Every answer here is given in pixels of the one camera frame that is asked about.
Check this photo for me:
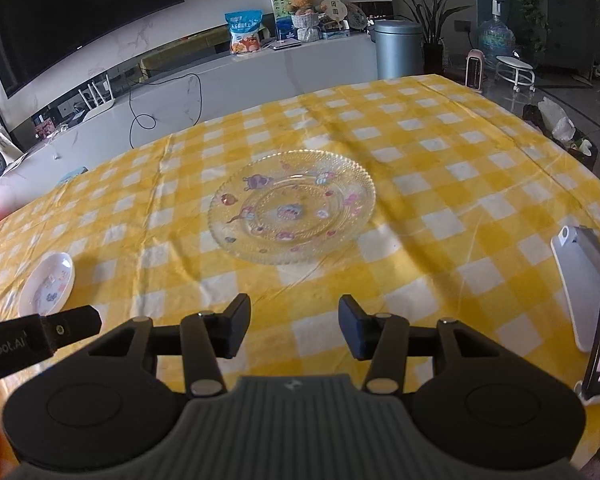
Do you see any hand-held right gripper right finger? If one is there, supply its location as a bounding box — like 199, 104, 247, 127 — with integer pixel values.
338, 294, 501, 394

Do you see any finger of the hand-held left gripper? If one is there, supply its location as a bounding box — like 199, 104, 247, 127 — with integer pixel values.
27, 305, 102, 356

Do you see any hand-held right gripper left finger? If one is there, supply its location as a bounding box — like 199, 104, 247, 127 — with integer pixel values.
87, 292, 253, 397

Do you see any small white printed plate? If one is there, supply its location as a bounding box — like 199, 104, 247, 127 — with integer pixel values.
19, 251, 76, 317

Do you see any clear glass patterned plate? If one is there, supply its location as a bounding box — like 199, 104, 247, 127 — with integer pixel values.
207, 149, 377, 266

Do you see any yellow checkered tablecloth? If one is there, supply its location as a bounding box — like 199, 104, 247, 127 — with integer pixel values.
0, 74, 600, 461

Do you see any light blue book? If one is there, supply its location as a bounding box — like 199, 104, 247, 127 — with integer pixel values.
57, 166, 89, 184

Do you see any white tote bag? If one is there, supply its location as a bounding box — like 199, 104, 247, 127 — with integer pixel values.
0, 110, 26, 161

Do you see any white router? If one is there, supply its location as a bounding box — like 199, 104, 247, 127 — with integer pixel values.
77, 74, 118, 113

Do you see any white marble cabinet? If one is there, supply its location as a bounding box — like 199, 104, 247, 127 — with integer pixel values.
0, 30, 381, 201

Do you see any grey trash can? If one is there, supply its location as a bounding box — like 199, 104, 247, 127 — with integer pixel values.
369, 19, 425, 81

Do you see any pink heater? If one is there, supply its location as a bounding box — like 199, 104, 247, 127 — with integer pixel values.
466, 49, 487, 88

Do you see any blue snack bag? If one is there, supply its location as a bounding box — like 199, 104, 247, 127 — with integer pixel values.
224, 8, 263, 56

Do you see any black bin with white paper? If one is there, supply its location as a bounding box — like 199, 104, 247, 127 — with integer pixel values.
522, 97, 596, 161

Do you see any white wrapped pot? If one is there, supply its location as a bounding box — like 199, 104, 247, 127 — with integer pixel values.
291, 12, 322, 42

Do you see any white round stool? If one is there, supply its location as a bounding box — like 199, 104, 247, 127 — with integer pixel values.
495, 55, 536, 93

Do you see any landscape painting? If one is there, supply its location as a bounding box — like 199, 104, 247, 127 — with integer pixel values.
271, 0, 343, 41

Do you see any black television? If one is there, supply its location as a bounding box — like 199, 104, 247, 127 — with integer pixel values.
0, 0, 186, 100

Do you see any decorative display plate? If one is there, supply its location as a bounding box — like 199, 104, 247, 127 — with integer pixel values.
346, 2, 370, 31

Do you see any tall green potted plant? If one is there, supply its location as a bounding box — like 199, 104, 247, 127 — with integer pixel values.
377, 0, 476, 75

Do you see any round paper fan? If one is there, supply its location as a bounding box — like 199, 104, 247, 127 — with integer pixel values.
321, 0, 351, 31

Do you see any large water bottle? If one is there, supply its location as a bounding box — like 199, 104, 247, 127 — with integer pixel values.
478, 0, 517, 68

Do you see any brown teddy bear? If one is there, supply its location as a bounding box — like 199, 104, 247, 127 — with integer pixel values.
286, 0, 323, 16

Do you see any black cable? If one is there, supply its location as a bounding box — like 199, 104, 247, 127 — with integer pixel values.
129, 72, 202, 148

